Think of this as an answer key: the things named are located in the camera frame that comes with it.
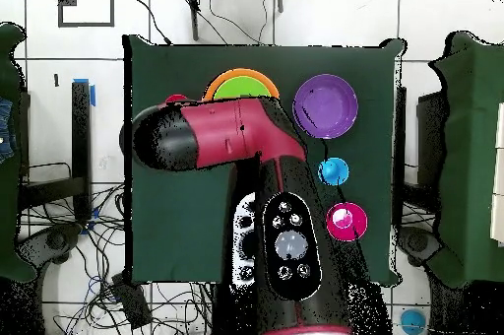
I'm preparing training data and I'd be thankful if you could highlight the orange plastic bowl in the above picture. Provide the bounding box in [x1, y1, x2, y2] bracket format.
[202, 67, 282, 102]

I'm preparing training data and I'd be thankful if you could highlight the blue plastic cup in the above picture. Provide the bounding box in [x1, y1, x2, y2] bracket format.
[317, 157, 350, 187]

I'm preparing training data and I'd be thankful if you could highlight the blue denim fabric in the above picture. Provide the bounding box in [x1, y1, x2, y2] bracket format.
[0, 98, 18, 165]

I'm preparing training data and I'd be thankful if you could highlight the black tripod stand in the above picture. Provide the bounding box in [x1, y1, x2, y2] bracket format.
[175, 0, 285, 41]

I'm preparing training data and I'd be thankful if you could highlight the magenta plastic bowl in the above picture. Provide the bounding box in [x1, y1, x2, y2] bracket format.
[325, 201, 369, 242]

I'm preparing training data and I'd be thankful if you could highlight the purple plastic bowl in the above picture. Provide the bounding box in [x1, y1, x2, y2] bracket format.
[292, 73, 359, 140]

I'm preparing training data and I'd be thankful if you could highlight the black metal stand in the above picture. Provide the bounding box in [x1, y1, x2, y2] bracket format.
[17, 81, 93, 221]
[391, 86, 448, 230]

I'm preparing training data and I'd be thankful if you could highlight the blue round floor object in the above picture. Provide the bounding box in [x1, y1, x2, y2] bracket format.
[399, 307, 427, 335]

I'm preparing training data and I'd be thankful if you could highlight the black floor cable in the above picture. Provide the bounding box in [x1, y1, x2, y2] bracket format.
[128, 0, 173, 46]

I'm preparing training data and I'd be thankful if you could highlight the green cloth covered table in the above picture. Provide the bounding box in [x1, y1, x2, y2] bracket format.
[428, 31, 504, 289]
[0, 22, 36, 283]

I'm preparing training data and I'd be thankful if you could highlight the blue tape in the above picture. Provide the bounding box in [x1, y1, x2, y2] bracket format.
[73, 77, 96, 107]

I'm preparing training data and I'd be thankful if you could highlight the tangle of cables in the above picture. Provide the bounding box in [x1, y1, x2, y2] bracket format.
[23, 182, 216, 335]

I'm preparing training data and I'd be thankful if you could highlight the dark green tablecloth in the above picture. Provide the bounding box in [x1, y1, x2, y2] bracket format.
[122, 33, 407, 287]

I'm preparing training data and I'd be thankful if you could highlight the green plastic bowl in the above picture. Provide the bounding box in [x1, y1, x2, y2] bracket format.
[213, 75, 274, 101]

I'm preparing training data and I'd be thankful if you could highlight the black power box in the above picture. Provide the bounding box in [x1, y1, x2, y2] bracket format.
[110, 271, 154, 330]

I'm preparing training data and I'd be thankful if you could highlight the white box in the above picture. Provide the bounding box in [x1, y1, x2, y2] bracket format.
[489, 101, 504, 247]

